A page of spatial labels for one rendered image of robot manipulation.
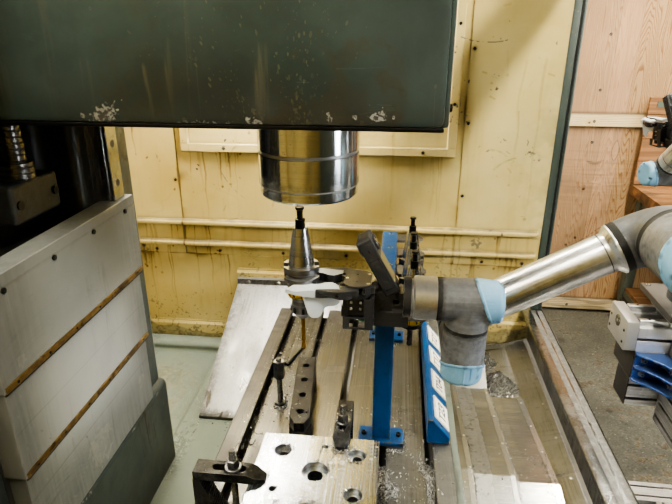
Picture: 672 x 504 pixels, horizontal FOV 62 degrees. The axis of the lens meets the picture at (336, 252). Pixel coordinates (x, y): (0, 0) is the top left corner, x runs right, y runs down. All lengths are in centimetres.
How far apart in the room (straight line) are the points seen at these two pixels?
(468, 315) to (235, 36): 55
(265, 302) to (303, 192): 126
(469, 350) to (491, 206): 106
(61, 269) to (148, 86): 39
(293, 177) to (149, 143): 131
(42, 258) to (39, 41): 34
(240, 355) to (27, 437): 101
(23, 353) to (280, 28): 63
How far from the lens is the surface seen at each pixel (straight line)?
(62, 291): 107
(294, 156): 82
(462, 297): 94
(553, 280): 109
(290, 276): 95
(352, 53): 75
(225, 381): 190
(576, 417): 164
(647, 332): 178
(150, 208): 216
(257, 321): 202
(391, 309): 97
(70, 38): 86
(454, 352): 99
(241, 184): 202
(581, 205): 383
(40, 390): 107
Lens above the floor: 174
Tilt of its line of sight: 22 degrees down
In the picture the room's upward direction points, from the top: straight up
